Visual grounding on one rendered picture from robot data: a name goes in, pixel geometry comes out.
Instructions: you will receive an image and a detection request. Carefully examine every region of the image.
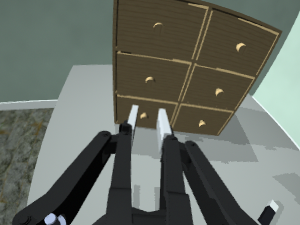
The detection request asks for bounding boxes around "small wooden chest of drawers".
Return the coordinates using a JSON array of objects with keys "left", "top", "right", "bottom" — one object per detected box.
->
[{"left": 112, "top": 0, "right": 283, "bottom": 136}]

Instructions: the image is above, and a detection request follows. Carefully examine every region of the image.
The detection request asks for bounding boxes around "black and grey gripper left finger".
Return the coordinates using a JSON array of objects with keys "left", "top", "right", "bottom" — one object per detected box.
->
[{"left": 12, "top": 105, "right": 138, "bottom": 225}]

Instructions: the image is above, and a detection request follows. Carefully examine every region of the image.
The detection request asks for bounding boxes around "brown wooden drawer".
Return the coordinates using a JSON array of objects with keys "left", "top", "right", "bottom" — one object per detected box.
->
[
  {"left": 172, "top": 103, "right": 232, "bottom": 134},
  {"left": 182, "top": 63, "right": 253, "bottom": 109},
  {"left": 117, "top": 95, "right": 177, "bottom": 128},
  {"left": 196, "top": 11, "right": 277, "bottom": 75},
  {"left": 117, "top": 0, "right": 207, "bottom": 59},
  {"left": 117, "top": 51, "right": 190, "bottom": 101}
]

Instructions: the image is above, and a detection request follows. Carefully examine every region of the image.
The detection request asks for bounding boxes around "black and white eraser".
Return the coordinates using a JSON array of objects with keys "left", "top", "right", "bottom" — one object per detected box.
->
[{"left": 258, "top": 200, "right": 279, "bottom": 225}]

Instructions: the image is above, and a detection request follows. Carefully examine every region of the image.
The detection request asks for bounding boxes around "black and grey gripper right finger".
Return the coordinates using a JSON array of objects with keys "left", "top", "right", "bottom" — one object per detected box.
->
[{"left": 156, "top": 109, "right": 259, "bottom": 225}]

